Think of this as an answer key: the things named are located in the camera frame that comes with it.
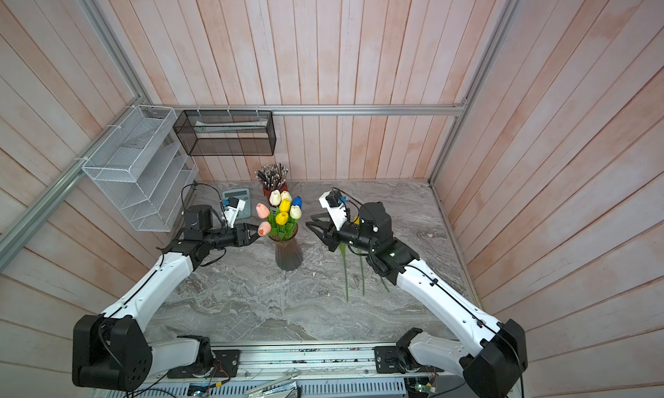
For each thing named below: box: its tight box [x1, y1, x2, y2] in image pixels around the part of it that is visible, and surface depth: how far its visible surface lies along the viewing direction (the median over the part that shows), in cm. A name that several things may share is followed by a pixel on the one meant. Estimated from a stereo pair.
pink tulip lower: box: [257, 220, 272, 237], surface depth 72 cm
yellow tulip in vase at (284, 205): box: [279, 198, 292, 213], surface depth 75 cm
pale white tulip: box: [289, 205, 302, 220], surface depth 74 cm
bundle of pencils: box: [254, 162, 289, 191], surface depth 100 cm
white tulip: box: [268, 189, 281, 206], surface depth 76 cm
